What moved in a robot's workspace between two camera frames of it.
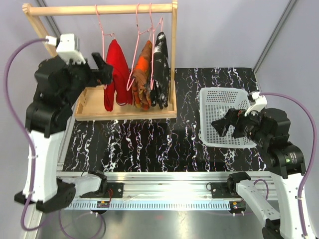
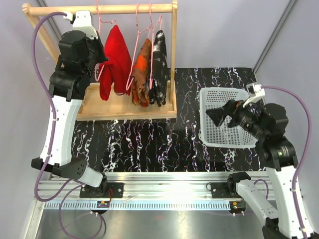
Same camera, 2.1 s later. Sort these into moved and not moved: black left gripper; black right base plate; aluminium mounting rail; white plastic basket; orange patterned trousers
Moved: black left gripper
Not moved: white plastic basket; black right base plate; orange patterned trousers; aluminium mounting rail
